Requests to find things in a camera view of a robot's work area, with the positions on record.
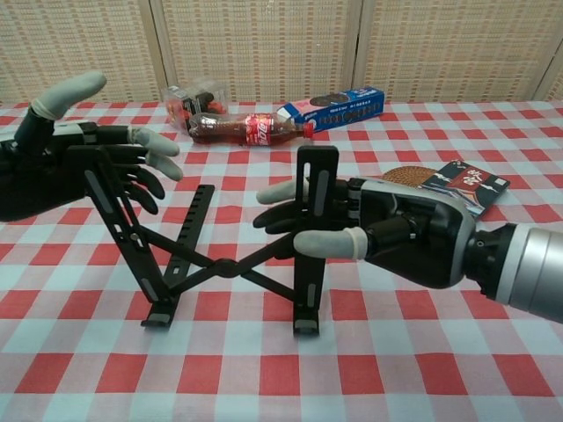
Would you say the round woven brown coaster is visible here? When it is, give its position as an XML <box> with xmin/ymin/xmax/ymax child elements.
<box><xmin>380</xmin><ymin>164</ymin><xmax>441</xmax><ymax>186</ymax></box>

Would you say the woven bamboo screen panel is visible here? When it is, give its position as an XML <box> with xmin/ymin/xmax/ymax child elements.
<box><xmin>534</xmin><ymin>43</ymin><xmax>563</xmax><ymax>102</ymax></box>
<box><xmin>149</xmin><ymin>0</ymin><xmax>366</xmax><ymax>105</ymax></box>
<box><xmin>354</xmin><ymin>0</ymin><xmax>563</xmax><ymax>105</ymax></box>
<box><xmin>0</xmin><ymin>0</ymin><xmax>162</xmax><ymax>106</ymax></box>

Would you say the dark snack packet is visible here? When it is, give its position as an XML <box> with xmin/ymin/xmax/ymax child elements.
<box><xmin>415</xmin><ymin>160</ymin><xmax>511</xmax><ymax>221</ymax></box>

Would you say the blue pink cookie box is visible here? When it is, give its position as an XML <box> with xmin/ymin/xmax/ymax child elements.
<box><xmin>275</xmin><ymin>86</ymin><xmax>386</xmax><ymax>133</ymax></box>

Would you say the black folding laptop stand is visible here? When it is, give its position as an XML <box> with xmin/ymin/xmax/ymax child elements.
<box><xmin>65</xmin><ymin>144</ymin><xmax>340</xmax><ymax>338</ymax></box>

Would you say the red white checkered tablecloth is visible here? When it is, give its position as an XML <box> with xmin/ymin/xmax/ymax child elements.
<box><xmin>0</xmin><ymin>100</ymin><xmax>563</xmax><ymax>422</ymax></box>

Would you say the clear plastic snack pack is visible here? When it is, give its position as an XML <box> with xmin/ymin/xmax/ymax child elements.
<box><xmin>165</xmin><ymin>81</ymin><xmax>230</xmax><ymax>133</ymax></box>

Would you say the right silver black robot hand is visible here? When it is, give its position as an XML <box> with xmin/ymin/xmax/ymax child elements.
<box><xmin>252</xmin><ymin>175</ymin><xmax>479</xmax><ymax>290</ymax></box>

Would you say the cola bottle with red label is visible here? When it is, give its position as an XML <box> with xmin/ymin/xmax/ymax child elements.
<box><xmin>187</xmin><ymin>112</ymin><xmax>318</xmax><ymax>149</ymax></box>

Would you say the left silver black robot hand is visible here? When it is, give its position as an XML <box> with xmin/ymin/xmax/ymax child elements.
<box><xmin>0</xmin><ymin>72</ymin><xmax>185</xmax><ymax>223</ymax></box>

